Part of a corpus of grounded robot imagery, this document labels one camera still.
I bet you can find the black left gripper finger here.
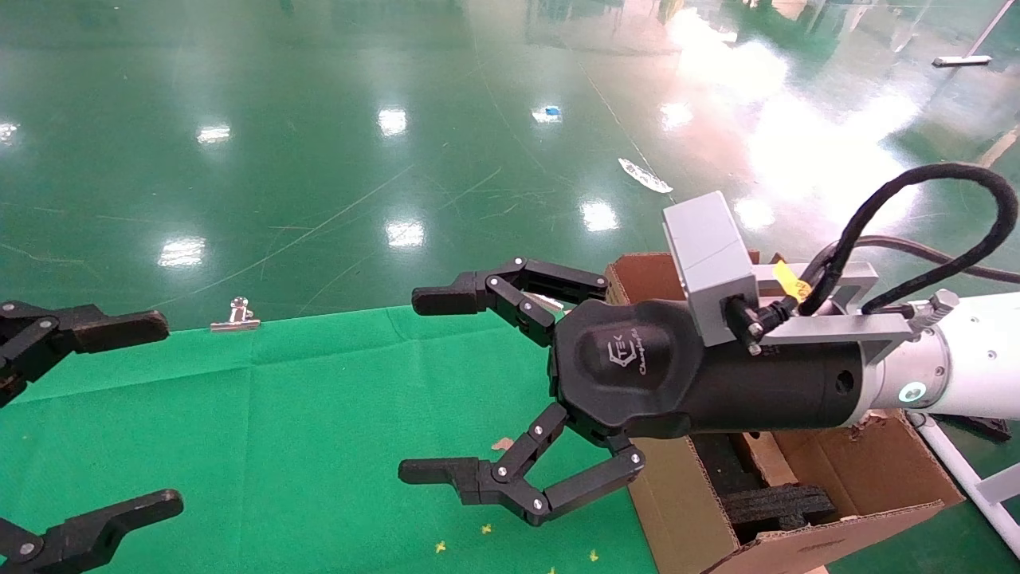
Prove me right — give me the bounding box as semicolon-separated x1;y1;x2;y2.
0;490;184;574
0;301;170;409

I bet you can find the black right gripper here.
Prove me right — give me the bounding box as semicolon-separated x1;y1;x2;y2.
398;258;865;525

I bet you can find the large open cardboard carton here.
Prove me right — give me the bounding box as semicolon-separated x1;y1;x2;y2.
606;254;965;574

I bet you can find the green table cloth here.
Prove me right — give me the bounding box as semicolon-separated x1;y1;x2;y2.
0;305;658;574

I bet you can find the white paper litter scrap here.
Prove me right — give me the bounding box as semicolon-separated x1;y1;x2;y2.
616;159;674;194

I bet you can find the black foam block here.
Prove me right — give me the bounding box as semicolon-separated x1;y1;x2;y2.
720;482;838;537

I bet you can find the black perforated plastic tray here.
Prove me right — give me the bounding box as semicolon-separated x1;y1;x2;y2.
952;413;1013;441

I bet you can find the yellow cable tag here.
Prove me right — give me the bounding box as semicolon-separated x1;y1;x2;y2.
771;261;812;301

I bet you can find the white metal frame leg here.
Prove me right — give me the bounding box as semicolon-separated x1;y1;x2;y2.
908;411;1020;559

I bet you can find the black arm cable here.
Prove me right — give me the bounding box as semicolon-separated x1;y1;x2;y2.
797;163;1020;320

